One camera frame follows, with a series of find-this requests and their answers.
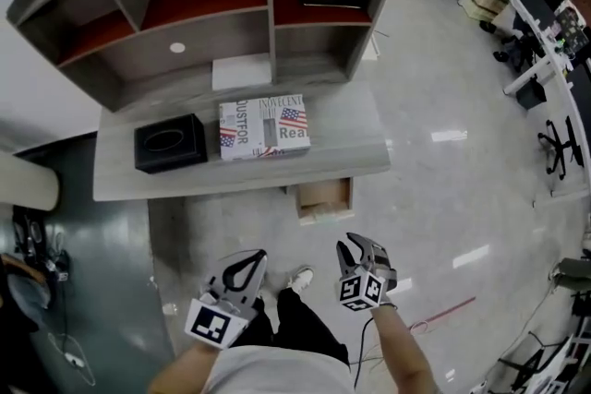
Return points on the newspaper print box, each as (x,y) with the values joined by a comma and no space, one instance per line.
(263,129)

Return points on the grey wooden desk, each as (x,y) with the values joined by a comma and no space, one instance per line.
(184,180)

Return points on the black metal stand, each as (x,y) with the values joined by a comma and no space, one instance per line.
(531,360)

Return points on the person's black trousers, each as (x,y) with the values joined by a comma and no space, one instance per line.
(305,327)

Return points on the beige padded pipe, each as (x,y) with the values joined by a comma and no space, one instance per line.
(27,182)

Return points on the white round hole cover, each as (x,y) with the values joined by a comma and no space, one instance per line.
(177,47)

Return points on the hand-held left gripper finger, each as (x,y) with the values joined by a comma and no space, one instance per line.
(257,279)
(216,274)

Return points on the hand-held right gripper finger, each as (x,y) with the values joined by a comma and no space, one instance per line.
(344,263)
(371,249)

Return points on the black office chair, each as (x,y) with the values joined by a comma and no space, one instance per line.
(558,147)

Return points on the person's left forearm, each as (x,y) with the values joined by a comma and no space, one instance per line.
(180,371)

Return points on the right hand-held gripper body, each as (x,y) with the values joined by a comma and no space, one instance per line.
(362,290)

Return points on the grey wooden shelf unit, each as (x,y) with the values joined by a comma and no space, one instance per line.
(208,32)

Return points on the person's white shoe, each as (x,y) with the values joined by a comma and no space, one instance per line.
(302,278)

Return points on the black tissue box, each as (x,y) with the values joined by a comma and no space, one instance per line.
(168,143)

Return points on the person's white shirt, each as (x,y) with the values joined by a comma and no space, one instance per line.
(277,371)

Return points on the person's right forearm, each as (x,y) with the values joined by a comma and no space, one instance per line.
(401,350)

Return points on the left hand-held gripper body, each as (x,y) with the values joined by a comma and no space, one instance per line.
(210,323)

